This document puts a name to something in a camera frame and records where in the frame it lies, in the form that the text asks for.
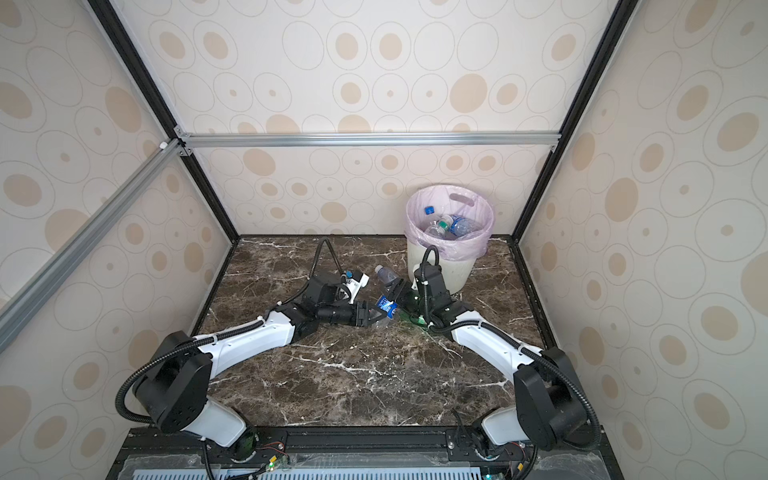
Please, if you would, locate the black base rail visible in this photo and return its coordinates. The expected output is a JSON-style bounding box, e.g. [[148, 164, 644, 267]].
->
[[107, 425, 622, 479]]

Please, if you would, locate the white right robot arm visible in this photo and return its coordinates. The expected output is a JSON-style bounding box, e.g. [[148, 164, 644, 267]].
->
[[376, 262, 601, 457]]

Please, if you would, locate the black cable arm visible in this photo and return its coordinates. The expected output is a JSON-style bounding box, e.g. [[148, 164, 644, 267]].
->
[[418, 244, 603, 452], [114, 238, 346, 425]]

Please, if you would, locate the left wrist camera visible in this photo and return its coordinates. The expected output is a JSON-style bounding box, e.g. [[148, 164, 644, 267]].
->
[[338, 270, 370, 304]]

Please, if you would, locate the small crushed bottle blue cap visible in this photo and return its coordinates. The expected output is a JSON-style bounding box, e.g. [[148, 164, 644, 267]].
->
[[371, 295, 398, 328]]

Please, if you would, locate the pink bin liner bag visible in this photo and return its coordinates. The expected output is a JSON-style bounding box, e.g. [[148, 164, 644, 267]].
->
[[405, 184, 495, 261]]

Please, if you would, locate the clear bottle purple tint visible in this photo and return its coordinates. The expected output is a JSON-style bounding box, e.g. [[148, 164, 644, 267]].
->
[[375, 265, 401, 289]]

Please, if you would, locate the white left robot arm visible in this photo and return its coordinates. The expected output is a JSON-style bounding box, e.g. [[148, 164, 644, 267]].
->
[[115, 272, 388, 455]]

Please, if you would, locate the horizontal aluminium rail back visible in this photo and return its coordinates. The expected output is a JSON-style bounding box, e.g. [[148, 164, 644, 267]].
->
[[181, 131, 560, 148]]

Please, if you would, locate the aluminium rail left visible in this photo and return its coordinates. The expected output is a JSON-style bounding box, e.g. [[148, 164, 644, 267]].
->
[[1, 139, 182, 350]]

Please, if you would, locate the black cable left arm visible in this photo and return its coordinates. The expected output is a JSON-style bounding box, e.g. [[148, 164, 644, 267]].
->
[[114, 238, 346, 425]]

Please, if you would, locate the white waste bin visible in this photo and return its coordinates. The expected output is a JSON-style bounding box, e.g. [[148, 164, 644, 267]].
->
[[407, 241, 476, 294]]

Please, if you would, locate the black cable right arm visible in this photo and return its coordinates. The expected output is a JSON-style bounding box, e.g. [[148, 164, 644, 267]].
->
[[418, 244, 603, 452]]

